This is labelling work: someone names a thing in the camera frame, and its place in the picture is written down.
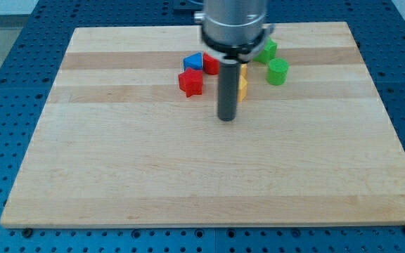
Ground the yellow pentagon block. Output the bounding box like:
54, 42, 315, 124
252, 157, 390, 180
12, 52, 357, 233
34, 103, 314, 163
238, 75, 248, 102

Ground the green star block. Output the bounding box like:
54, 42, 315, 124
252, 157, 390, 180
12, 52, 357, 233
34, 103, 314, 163
253, 37, 278, 64

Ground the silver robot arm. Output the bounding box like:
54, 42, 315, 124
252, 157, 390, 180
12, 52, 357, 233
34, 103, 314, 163
193, 0, 275, 122

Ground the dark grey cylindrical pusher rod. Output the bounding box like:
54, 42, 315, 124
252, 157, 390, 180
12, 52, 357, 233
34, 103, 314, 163
217, 60, 240, 122

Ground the light wooden board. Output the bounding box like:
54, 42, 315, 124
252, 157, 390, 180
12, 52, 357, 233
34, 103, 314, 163
0, 22, 405, 228

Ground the red round block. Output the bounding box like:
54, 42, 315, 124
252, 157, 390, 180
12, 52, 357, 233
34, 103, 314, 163
202, 53, 219, 75

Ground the green cylinder block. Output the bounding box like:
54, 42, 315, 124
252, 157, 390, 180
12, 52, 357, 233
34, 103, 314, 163
266, 58, 289, 86

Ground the yellow block behind rod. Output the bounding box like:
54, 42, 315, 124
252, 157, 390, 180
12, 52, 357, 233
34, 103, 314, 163
240, 64, 248, 79

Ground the red star block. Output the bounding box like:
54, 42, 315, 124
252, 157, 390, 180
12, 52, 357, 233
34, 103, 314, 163
178, 67, 203, 98

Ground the blue triangular block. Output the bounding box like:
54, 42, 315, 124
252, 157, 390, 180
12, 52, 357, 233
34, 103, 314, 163
183, 52, 203, 70

